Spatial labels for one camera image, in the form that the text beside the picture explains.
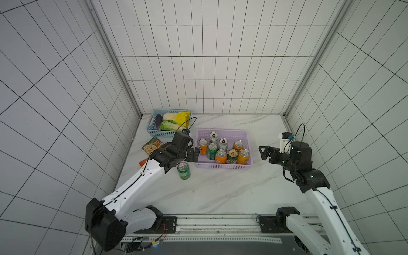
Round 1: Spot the yellow napa cabbage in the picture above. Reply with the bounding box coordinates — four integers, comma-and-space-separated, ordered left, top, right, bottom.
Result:
163, 111, 191, 126

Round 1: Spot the orange fanta can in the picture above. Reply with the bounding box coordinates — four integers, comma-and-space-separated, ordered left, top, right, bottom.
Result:
215, 149, 227, 164
198, 139, 208, 156
237, 148, 250, 165
233, 140, 244, 152

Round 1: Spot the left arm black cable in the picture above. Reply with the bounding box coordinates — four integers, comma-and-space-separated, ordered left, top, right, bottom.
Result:
175, 116, 198, 135

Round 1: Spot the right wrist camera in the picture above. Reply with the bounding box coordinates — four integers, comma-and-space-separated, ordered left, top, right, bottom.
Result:
278, 132, 294, 154

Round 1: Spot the aluminium mounting rail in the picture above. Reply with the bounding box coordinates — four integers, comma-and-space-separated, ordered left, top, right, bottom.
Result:
121, 214, 300, 245

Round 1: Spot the dark purple eggplant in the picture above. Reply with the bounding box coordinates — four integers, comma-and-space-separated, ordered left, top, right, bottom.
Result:
155, 114, 163, 130

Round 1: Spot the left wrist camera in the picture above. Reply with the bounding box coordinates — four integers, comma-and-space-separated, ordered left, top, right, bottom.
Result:
171, 132, 194, 150

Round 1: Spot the orange fanta can front right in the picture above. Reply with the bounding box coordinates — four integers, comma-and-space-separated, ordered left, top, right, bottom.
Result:
237, 148, 250, 165

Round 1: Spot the silver slim can back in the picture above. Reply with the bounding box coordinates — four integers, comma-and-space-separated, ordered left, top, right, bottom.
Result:
209, 131, 218, 145

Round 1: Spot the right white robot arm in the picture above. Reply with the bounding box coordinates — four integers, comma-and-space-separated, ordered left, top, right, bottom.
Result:
258, 141, 369, 255

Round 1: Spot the green brown can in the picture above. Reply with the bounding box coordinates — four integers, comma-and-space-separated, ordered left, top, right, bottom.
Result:
226, 149, 239, 164

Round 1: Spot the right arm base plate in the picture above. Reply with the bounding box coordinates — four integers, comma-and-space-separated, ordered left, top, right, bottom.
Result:
256, 207, 300, 233

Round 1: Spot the green snack packet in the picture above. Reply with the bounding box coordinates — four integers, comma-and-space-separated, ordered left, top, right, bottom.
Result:
141, 137, 164, 155

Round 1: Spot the orange fanta can front middle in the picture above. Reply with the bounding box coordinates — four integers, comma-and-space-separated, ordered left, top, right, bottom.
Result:
215, 149, 227, 164

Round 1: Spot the orange fanta can back left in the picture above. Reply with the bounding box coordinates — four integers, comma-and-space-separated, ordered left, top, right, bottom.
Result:
198, 139, 208, 156

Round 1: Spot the blue plastic basket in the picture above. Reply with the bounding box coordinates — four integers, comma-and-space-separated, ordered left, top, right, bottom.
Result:
147, 109, 192, 137

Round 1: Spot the green sprite can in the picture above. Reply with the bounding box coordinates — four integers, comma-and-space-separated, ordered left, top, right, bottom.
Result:
207, 142, 218, 160
177, 162, 191, 180

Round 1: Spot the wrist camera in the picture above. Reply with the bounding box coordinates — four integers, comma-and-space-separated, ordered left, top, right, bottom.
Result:
171, 132, 194, 150
278, 132, 294, 154

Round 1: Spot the red snack packet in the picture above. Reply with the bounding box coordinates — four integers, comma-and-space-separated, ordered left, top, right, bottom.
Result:
139, 158, 149, 167

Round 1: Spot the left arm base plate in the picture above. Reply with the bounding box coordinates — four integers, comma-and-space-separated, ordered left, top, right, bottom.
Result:
138, 216, 177, 234

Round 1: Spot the silver slim can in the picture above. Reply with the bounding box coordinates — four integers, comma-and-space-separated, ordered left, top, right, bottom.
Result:
218, 138, 228, 151
209, 131, 218, 145

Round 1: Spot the green lettuce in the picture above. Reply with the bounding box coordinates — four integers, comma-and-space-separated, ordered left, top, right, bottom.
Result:
160, 120, 187, 132

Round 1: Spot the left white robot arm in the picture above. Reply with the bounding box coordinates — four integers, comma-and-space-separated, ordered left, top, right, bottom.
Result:
85, 133, 199, 251

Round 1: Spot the orange fanta can back right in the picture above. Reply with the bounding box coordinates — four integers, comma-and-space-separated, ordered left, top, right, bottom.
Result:
233, 140, 244, 152

